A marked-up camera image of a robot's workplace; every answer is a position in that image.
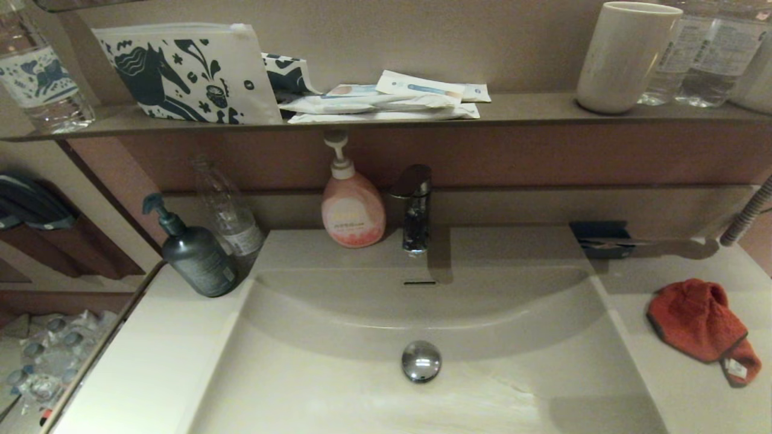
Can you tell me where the chrome sink faucet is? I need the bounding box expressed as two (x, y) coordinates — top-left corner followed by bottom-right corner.
(387, 164), (432, 255)

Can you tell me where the orange microfibre cleaning cloth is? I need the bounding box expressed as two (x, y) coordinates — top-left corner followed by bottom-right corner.
(647, 278), (762, 388)

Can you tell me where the white wash basin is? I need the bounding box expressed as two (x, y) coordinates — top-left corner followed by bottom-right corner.
(51, 226), (772, 434)

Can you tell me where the pink soap pump bottle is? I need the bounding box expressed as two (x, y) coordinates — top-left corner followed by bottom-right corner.
(320, 131), (387, 248)

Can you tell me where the flat white plastic packet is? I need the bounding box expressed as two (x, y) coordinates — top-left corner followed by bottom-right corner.
(288, 104), (481, 124)

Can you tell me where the long white plastic packet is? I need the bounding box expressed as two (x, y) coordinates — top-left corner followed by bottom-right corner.
(277, 93), (465, 115)

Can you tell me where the white packet with orange print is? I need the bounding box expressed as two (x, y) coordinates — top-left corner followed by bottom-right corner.
(326, 84), (387, 98)

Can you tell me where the white toothbrush packet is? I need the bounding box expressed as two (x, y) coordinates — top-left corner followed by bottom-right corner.
(375, 69), (466, 104)

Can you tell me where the chrome drain stopper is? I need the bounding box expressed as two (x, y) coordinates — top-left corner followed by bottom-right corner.
(401, 340), (443, 383)

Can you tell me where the clear empty plastic bottle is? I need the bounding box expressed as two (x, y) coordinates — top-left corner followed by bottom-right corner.
(192, 155), (266, 258)

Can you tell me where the small horse print pouch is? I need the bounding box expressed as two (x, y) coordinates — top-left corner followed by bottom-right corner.
(261, 52), (320, 101)

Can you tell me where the dark green pump bottle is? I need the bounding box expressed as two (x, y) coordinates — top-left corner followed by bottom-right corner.
(142, 193), (239, 298)

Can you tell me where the dark blue small box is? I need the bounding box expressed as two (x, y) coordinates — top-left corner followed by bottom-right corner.
(569, 221), (634, 259)

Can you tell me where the large horse print zip pouch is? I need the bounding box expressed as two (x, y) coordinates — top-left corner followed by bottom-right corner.
(92, 22), (283, 125)

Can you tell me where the beige ceramic cup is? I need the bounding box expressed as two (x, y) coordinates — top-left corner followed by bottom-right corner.
(728, 39), (772, 115)
(576, 1), (684, 115)

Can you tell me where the brown wooden side shelf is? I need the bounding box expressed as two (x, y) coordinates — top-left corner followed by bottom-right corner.
(0, 176), (145, 282)

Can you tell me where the clear water bottle white label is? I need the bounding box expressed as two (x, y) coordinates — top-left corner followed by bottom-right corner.
(639, 0), (718, 107)
(674, 0), (772, 109)

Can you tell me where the dark blue bag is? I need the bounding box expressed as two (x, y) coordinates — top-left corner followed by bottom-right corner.
(0, 170), (76, 232)

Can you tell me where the shrink-wrapped bottle pack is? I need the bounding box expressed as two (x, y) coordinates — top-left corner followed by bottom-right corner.
(0, 310), (118, 418)

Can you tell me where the water bottle blue print label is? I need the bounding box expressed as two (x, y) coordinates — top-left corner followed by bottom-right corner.
(0, 0), (96, 134)

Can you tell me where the brown wall shelf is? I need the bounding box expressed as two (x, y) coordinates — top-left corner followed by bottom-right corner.
(0, 92), (772, 143)

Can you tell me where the grey corrugated hose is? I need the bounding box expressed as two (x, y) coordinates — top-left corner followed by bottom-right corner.
(720, 175), (772, 247)

